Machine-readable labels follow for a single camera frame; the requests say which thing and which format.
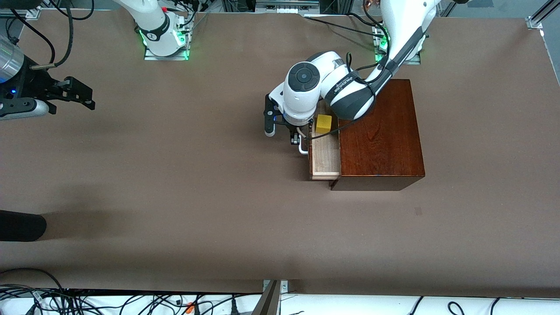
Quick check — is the wooden drawer with white handle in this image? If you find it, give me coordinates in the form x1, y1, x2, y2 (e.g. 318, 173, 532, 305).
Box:
299, 101, 342, 181

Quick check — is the dark brown wooden cabinet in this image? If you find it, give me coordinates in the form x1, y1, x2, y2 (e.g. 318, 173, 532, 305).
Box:
329, 79, 426, 192

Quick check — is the brown table cover sheet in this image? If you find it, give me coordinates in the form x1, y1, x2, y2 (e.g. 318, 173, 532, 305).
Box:
0, 9, 560, 294

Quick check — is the black cylindrical object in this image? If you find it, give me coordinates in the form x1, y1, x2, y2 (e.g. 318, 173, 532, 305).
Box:
0, 210, 47, 242

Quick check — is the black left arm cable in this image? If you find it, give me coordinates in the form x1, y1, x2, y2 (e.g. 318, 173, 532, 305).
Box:
304, 0, 394, 140

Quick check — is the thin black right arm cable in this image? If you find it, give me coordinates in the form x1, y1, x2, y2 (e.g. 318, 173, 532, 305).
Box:
10, 9, 56, 66

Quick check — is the aluminium frame profile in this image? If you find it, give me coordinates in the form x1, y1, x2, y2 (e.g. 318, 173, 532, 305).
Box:
526, 0, 553, 30
0, 8, 44, 20

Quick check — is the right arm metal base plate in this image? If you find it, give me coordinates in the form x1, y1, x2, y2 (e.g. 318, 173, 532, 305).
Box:
144, 17, 190, 61

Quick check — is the black cable lying on table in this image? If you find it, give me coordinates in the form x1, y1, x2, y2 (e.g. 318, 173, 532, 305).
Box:
304, 12, 388, 38

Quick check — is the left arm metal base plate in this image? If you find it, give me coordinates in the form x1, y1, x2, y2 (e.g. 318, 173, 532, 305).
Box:
374, 26, 421, 65

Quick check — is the grey metal bracket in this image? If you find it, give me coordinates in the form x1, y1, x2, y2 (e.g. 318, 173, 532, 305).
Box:
252, 279, 289, 315

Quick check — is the tangle of black cables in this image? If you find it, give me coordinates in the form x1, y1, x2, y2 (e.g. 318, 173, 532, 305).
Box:
0, 268, 263, 315

